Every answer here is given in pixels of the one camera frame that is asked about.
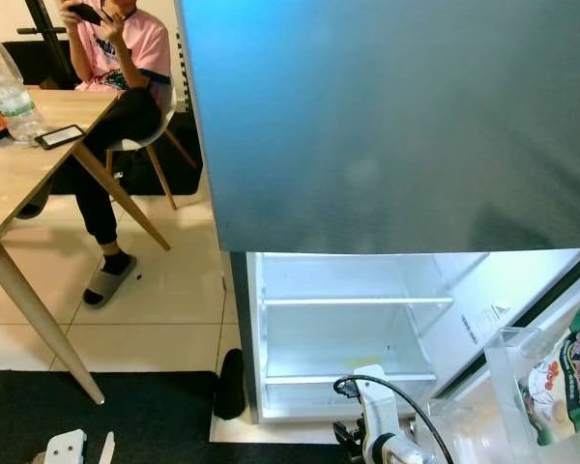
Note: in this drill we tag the grey-blue fridge freezer door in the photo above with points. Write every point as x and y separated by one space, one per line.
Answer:
387 116

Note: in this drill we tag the light wooden table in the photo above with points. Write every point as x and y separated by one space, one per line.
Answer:
29 184

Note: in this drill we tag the green snack bag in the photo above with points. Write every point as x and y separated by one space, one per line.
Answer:
575 377

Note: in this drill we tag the large clear water bottle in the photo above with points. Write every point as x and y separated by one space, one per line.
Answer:
14 97

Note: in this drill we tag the white floor strip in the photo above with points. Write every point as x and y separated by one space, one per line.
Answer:
108 449

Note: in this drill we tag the black metal stand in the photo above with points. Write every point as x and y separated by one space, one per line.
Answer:
50 43

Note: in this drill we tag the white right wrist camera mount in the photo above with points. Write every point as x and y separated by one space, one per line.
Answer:
375 411

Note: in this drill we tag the clear fridge door bin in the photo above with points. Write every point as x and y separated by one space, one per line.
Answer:
507 382

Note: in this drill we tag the black slipper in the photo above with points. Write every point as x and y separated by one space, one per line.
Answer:
229 385

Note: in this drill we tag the person in pink shirt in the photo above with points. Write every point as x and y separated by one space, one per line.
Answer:
126 43

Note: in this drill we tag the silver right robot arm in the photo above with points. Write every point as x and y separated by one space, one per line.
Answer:
411 452

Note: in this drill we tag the black smartphone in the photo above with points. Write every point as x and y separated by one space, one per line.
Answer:
60 136

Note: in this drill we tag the black floor carpet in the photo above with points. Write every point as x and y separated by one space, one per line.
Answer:
184 430

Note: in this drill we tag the white chair wooden legs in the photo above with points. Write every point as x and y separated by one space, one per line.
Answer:
157 135

